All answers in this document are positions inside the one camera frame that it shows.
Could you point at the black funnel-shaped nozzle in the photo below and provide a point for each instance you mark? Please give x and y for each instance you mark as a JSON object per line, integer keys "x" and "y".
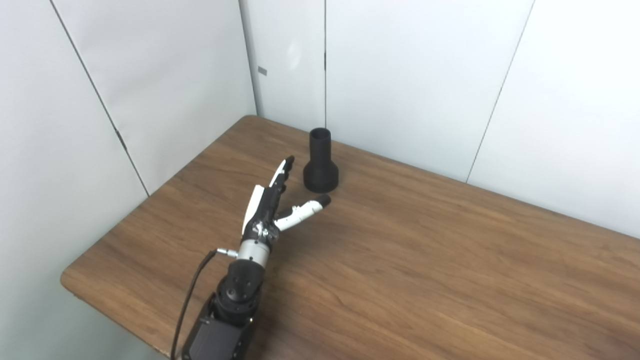
{"x": 320, "y": 172}

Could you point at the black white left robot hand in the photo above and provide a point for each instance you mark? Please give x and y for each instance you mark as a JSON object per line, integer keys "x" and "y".
{"x": 265, "y": 205}

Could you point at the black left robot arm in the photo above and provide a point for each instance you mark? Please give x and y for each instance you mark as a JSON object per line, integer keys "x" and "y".
{"x": 237, "y": 295}

